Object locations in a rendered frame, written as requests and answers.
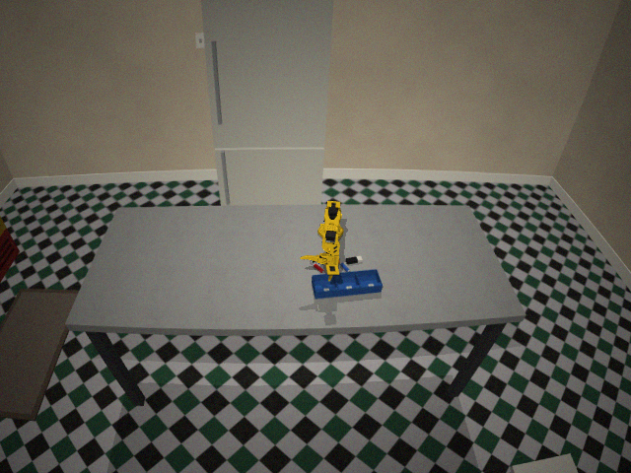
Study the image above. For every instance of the blue open bin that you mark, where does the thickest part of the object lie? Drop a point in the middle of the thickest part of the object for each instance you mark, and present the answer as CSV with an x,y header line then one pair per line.
x,y
347,284

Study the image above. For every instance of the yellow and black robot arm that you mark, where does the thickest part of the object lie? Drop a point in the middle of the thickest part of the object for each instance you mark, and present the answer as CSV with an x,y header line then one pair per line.
x,y
331,229

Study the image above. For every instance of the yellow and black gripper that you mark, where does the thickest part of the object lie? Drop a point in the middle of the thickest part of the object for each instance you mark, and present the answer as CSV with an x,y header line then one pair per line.
x,y
331,262

